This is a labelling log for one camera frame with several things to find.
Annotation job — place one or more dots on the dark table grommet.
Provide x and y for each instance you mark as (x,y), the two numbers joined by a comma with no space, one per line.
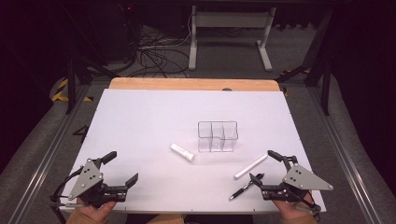
(227,89)

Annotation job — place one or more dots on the person's right hand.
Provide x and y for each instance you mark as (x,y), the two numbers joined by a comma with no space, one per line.
(292,210)

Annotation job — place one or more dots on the black pen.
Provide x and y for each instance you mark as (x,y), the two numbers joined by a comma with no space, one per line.
(241,192)

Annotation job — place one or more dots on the aluminium floor rail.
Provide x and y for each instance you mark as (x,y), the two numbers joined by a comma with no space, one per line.
(343,155)
(49,155)

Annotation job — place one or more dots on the black tripod stand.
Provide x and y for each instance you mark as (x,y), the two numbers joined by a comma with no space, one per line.
(325,90)
(71,87)

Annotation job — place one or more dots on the clear plastic organizer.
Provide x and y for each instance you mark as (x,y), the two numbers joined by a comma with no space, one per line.
(205,137)

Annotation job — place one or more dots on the person's leg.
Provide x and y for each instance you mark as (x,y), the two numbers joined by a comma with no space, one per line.
(166,219)

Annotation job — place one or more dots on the grey metal stand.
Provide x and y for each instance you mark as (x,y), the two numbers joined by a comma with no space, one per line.
(230,20)

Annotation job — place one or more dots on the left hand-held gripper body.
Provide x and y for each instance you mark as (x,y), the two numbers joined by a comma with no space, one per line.
(87,179)

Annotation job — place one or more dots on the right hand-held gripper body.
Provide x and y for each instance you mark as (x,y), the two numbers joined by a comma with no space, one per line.
(299,180)

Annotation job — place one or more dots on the white board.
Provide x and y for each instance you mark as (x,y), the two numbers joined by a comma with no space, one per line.
(140,124)

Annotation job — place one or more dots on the black table bracket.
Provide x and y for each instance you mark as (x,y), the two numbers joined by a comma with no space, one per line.
(81,132)

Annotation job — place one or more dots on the black equipment cabinet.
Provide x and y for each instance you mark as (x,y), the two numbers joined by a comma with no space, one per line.
(115,28)

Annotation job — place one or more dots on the wooden table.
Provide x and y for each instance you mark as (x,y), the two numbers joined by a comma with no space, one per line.
(186,84)

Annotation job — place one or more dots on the person's left hand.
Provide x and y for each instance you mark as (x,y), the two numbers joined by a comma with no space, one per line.
(95,212)

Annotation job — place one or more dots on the white pen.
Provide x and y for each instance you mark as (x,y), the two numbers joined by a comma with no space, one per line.
(250,167)

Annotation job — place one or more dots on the white eraser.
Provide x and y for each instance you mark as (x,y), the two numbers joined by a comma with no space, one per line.
(182,152)

